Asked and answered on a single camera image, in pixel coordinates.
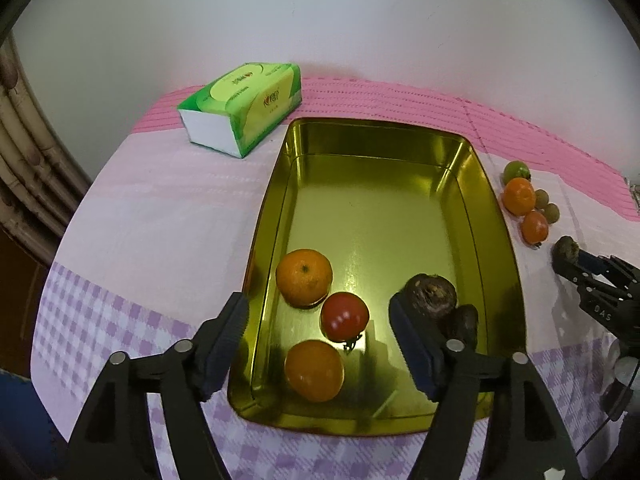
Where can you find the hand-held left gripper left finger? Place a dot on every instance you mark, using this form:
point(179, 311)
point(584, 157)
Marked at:
point(225, 345)

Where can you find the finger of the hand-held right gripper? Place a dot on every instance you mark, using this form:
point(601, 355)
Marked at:
point(592, 261)
point(572, 272)

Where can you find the green tomato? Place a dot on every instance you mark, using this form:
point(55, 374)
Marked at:
point(515, 170)

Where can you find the pink knitted mat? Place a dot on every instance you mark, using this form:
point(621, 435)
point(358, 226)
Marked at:
point(400, 100)

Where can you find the gold and maroon tin box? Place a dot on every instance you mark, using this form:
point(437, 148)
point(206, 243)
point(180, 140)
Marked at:
point(375, 210)

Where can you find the lilac checked tablecloth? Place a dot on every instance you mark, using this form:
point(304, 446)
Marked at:
point(175, 235)

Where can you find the red cherry tomato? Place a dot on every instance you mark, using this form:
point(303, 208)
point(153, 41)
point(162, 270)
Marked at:
point(345, 316)

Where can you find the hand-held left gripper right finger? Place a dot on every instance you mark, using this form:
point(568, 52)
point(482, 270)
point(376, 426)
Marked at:
point(412, 342)

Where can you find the brown longan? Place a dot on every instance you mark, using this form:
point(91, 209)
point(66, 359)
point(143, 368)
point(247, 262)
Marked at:
point(551, 212)
point(541, 198)

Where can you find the orange-red cherry tomato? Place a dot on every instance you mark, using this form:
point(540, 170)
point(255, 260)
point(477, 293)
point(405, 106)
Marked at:
point(534, 226)

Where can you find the orange mandarin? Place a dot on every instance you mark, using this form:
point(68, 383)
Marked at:
point(304, 277)
point(519, 196)

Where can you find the yellow-orange tomato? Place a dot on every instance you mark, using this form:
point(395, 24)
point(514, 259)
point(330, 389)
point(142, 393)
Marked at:
point(314, 370)

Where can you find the green tissue pack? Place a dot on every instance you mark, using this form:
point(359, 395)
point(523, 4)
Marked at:
point(240, 105)

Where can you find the brown water chestnut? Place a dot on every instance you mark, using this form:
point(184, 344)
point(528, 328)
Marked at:
point(565, 249)
point(435, 292)
point(465, 322)

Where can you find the blue foam floor mat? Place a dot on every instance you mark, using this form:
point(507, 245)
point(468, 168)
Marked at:
point(22, 425)

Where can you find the beige patterned curtain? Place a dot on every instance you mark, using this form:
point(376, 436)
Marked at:
point(30, 160)

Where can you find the brown wooden cabinet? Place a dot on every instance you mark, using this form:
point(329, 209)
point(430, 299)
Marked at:
point(20, 300)

